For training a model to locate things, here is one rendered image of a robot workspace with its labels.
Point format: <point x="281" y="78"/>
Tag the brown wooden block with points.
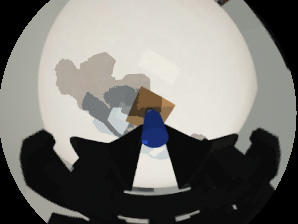
<point x="148" y="100"/>

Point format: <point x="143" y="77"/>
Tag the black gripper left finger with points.
<point x="121" y="155"/>

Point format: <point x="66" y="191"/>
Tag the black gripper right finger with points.
<point x="188" y="154"/>

